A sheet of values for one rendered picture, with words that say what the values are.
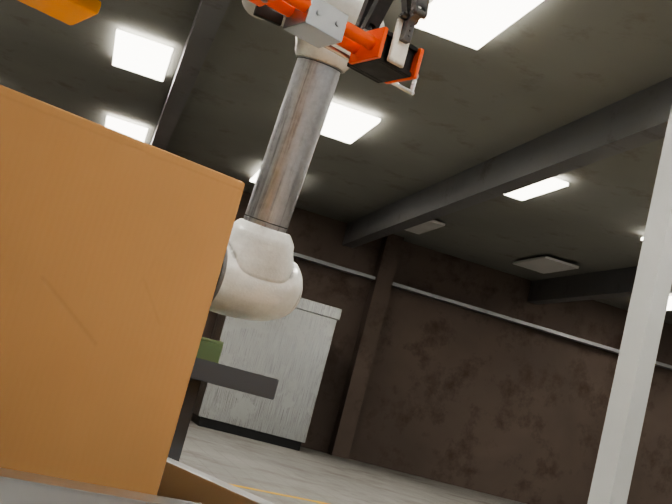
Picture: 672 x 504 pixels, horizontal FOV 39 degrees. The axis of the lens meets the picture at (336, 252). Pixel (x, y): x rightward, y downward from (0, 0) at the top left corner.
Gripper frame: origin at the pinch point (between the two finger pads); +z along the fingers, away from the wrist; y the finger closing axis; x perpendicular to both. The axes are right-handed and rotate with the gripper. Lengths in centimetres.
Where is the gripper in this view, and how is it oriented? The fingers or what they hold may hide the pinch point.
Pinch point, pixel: (381, 53)
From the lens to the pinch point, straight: 153.9
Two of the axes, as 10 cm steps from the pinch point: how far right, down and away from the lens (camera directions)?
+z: -2.5, 9.5, -1.6
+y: 5.8, 0.1, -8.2
